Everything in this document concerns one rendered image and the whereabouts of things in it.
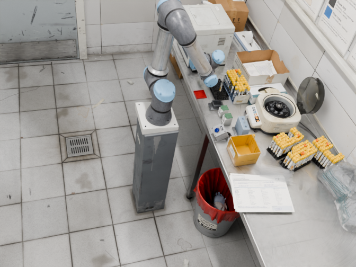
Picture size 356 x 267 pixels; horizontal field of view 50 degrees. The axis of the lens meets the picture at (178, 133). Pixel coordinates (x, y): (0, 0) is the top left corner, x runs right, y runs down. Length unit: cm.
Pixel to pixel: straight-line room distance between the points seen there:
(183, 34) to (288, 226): 105
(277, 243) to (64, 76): 261
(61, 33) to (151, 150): 188
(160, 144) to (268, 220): 74
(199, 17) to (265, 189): 116
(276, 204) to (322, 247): 28
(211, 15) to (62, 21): 161
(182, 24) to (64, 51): 227
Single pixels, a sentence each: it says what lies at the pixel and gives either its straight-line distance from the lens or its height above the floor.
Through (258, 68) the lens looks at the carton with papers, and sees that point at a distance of 264.
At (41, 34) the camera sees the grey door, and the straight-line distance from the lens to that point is 381.
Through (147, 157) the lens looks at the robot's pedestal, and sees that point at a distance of 230.
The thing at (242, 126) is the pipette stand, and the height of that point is 97.
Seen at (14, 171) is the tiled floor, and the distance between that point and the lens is 314.
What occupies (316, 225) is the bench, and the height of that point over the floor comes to 88.
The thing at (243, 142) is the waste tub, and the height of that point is 91.
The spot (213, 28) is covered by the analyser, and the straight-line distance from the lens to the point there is 247.
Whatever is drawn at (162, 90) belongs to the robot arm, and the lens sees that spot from 201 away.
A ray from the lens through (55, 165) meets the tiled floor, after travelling 312.
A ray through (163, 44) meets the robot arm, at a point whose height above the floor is 134.
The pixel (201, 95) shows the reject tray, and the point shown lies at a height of 88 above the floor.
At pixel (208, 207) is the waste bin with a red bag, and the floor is 42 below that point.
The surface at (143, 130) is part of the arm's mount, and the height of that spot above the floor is 91.
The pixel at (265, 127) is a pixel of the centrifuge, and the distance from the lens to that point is 228.
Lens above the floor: 250
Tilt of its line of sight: 49 degrees down
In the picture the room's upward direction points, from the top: 11 degrees clockwise
